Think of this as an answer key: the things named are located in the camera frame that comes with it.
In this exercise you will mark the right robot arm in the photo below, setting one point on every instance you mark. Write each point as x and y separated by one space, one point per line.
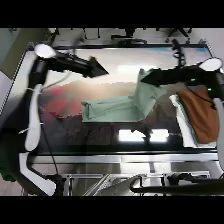
186 75

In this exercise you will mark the brown garment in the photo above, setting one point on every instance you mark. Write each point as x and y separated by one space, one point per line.
203 113

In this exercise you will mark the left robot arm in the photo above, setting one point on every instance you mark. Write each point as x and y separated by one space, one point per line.
33 116

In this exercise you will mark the mint green shirt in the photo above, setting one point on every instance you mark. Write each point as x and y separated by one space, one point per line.
116 108

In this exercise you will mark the dark green garment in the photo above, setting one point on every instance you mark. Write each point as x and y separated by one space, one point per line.
8 160

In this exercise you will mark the silver frame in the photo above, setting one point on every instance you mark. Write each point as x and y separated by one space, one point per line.
110 159

